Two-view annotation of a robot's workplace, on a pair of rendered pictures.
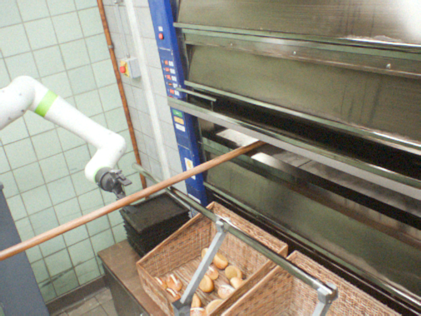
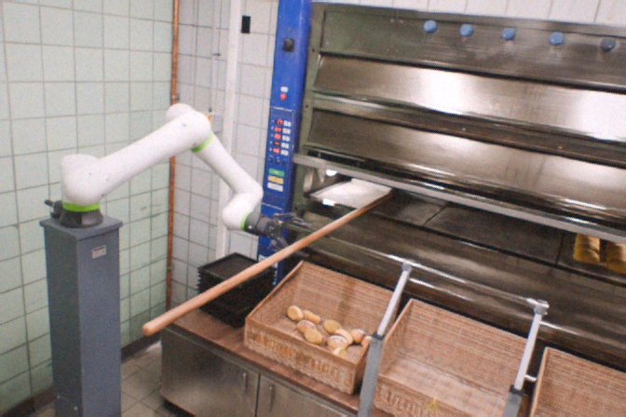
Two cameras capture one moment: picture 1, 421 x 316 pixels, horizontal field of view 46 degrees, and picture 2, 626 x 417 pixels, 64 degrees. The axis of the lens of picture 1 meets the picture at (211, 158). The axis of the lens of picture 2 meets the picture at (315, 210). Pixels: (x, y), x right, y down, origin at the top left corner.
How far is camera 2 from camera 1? 1.30 m
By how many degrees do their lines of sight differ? 31
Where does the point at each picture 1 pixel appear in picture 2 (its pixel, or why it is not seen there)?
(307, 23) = (490, 108)
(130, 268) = (213, 329)
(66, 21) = (142, 59)
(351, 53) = (526, 135)
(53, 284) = not seen: hidden behind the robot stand
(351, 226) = (480, 272)
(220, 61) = (359, 128)
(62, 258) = not seen: hidden behind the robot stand
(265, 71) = (418, 141)
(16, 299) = (97, 365)
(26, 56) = (98, 86)
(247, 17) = (417, 94)
